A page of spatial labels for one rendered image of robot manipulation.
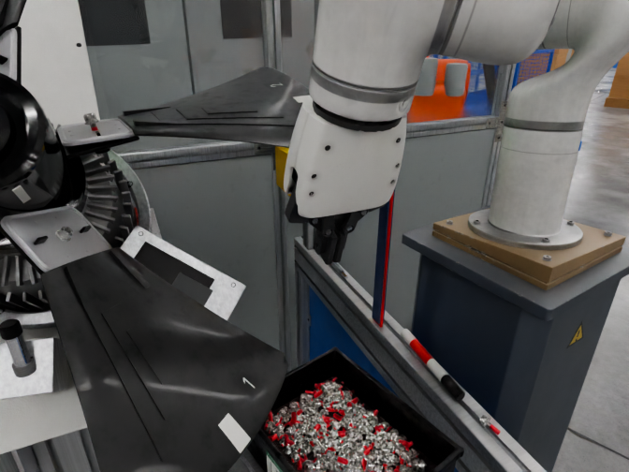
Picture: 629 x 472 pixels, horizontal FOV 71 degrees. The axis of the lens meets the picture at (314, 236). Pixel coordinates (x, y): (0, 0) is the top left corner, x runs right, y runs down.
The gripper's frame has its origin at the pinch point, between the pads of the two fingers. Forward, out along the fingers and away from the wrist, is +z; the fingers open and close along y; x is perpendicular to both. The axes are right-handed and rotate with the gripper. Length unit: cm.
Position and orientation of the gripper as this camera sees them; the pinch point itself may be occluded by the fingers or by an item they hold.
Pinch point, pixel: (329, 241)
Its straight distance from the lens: 46.3
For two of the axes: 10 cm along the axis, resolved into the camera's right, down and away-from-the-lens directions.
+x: 3.9, 6.5, -6.5
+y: -9.1, 1.7, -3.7
